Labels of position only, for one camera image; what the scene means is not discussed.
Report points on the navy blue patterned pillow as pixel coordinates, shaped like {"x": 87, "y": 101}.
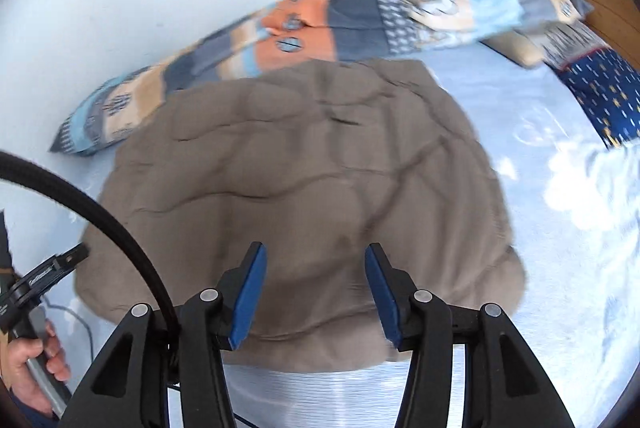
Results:
{"x": 605, "y": 93}

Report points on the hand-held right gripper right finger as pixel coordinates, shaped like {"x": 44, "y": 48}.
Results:
{"x": 382, "y": 293}

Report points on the patchwork printed quilt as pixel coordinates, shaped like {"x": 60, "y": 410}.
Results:
{"x": 350, "y": 23}

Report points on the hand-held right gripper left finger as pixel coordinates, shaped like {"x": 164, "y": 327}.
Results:
{"x": 247, "y": 293}

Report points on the brown puffer jacket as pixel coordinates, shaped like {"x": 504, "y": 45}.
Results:
{"x": 300, "y": 168}

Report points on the grey striped pillow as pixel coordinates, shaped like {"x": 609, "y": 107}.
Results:
{"x": 570, "y": 43}

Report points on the beige pillow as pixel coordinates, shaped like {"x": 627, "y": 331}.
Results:
{"x": 520, "y": 48}

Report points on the blue cloud-print bed sheet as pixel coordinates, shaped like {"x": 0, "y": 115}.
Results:
{"x": 500, "y": 98}

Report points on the person's left hand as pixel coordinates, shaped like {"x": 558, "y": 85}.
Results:
{"x": 20, "y": 368}

